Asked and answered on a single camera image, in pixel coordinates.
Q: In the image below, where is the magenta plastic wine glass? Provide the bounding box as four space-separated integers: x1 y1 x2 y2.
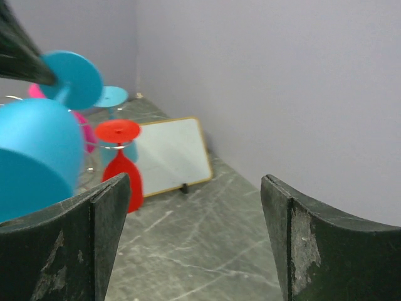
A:
28 83 96 154

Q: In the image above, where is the chrome wine glass rack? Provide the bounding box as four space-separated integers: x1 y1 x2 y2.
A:
1 97 97 194

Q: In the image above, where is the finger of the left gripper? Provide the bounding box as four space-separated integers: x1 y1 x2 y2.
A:
1 1 56 86

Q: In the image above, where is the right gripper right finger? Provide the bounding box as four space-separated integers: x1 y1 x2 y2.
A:
261 175 400 300

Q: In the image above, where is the small whiteboard with wooden frame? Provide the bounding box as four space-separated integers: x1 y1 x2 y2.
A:
135 117 213 198

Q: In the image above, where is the blue wine glass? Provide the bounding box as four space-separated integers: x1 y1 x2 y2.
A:
95 86 138 167
1 51 103 221

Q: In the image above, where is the red plastic wine glass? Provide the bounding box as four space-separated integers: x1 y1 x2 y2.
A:
95 119 144 213

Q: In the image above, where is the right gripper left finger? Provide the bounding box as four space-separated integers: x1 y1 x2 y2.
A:
1 173 131 300

